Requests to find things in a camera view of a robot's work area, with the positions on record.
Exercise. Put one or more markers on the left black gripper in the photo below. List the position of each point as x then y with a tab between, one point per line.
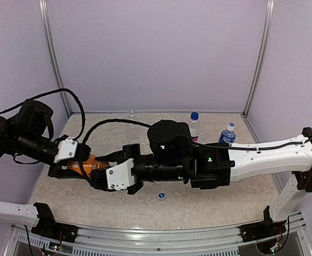
60	172

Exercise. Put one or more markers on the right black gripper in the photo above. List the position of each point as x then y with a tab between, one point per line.
121	156

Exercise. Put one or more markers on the orange juice bottle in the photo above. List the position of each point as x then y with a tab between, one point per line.
89	165

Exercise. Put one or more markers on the clear plastic bottle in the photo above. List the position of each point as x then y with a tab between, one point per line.
132	130

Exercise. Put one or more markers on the blue bottle cap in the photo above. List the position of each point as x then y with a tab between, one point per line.
161	196

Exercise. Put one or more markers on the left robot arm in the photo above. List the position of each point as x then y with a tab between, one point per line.
30	133

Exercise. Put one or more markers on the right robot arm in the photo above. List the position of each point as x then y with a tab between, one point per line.
175	157

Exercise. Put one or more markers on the Pepsi bottle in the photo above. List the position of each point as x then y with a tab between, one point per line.
194	126

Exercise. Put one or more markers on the blue label water bottle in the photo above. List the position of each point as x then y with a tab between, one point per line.
228	135

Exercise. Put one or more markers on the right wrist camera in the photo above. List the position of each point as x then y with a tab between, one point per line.
114	178

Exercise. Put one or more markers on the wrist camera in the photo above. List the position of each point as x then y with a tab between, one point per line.
69	148
114	178

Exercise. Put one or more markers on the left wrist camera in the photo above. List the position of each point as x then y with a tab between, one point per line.
69	148

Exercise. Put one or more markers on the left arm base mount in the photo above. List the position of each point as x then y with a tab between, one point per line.
48	227

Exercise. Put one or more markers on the aluminium front rail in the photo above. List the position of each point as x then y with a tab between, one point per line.
225	240

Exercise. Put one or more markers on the left aluminium post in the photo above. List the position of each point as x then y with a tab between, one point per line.
43	9

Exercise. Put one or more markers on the aluminium post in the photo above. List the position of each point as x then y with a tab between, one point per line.
261	57
43	9

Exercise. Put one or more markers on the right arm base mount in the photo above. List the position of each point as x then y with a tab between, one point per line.
262	229

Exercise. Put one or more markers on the right aluminium post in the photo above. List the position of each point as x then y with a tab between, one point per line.
261	57

